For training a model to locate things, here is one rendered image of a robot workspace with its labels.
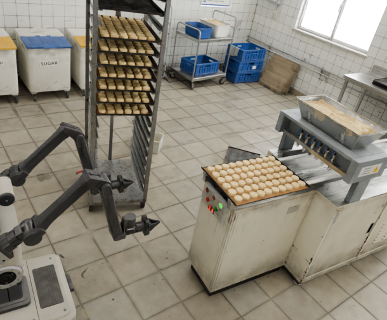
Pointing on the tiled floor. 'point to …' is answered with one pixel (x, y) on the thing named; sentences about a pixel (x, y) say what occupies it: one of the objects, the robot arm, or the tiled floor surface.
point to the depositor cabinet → (346, 221)
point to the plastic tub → (157, 143)
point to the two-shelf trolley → (197, 53)
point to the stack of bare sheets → (235, 155)
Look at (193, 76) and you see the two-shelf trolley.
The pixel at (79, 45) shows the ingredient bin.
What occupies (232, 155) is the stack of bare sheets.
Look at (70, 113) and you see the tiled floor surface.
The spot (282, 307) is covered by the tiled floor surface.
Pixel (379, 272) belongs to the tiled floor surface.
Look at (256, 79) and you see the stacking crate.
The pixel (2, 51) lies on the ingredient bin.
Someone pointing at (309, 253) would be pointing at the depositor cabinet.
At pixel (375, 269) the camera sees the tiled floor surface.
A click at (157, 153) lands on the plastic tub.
